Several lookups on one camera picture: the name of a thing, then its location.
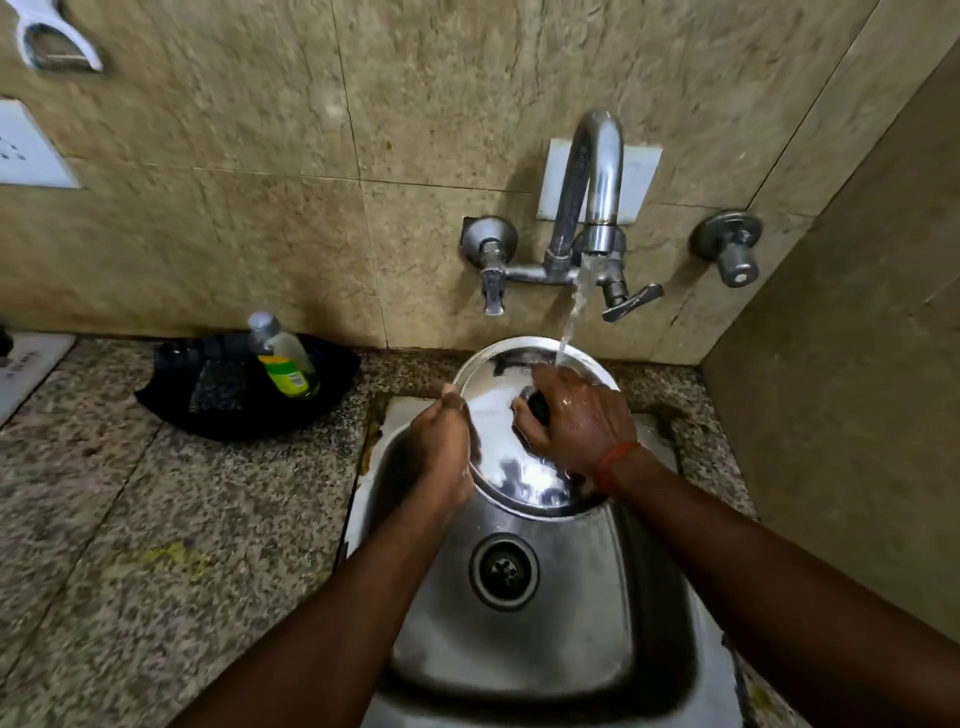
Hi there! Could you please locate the person's left hand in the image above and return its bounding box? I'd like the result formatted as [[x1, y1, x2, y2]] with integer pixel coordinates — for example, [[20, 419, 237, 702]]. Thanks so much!
[[408, 383, 482, 520]]

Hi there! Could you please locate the person's right hand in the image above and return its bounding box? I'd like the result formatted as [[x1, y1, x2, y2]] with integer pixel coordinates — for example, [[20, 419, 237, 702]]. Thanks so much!
[[510, 363, 641, 483]]

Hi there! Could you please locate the round steel lid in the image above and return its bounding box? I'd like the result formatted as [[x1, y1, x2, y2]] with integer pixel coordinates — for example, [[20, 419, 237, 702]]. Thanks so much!
[[453, 335, 625, 520]]

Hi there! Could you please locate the person's right forearm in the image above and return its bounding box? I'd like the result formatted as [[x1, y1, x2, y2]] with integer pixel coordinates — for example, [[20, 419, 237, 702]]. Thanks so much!
[[597, 447, 960, 728]]

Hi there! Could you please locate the person's left forearm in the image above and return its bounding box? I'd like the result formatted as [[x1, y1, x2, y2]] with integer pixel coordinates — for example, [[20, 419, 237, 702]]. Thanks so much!
[[168, 489, 475, 728]]

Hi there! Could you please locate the red thread wristband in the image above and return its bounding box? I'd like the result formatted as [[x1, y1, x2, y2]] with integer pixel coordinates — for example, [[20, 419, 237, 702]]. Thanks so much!
[[594, 440, 643, 497]]

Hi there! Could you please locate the running water stream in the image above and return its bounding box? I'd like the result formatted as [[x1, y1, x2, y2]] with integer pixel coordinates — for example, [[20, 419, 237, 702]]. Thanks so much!
[[553, 255, 603, 369]]

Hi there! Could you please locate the steel sink drain strainer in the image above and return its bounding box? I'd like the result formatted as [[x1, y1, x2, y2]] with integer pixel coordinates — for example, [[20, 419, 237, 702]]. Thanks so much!
[[468, 531, 542, 613]]

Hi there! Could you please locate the clear bottle green yellow label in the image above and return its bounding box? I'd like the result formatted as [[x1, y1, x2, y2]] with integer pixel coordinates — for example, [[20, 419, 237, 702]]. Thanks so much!
[[247, 311, 321, 400]]

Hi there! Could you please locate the stainless steel sink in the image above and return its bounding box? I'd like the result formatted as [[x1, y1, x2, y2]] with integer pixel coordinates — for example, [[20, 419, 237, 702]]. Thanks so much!
[[336, 393, 753, 728]]

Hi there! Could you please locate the black plastic tray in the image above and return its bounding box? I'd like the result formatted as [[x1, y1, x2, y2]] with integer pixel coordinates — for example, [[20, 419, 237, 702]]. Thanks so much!
[[134, 332, 363, 443]]

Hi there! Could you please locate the white flat board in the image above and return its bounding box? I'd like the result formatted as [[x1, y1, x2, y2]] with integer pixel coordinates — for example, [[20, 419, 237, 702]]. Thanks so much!
[[0, 332, 78, 427]]

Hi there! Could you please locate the steel wall faucet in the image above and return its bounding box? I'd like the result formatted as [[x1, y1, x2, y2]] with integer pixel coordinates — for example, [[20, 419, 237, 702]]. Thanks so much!
[[459, 108, 666, 324]]

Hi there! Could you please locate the white wall plate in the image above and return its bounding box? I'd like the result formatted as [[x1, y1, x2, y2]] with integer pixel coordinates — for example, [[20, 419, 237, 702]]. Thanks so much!
[[535, 138, 664, 225]]

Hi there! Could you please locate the steel wall stop valve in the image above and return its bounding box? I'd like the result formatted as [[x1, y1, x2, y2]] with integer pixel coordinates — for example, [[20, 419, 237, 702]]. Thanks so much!
[[688, 210, 765, 289]]

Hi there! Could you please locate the white wall socket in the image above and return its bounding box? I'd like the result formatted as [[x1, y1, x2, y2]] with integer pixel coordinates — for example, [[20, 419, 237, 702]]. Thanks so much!
[[0, 97, 81, 190]]

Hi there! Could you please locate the white wall hook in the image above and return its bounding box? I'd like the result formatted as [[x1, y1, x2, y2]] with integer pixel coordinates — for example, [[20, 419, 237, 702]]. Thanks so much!
[[6, 0, 105, 74]]

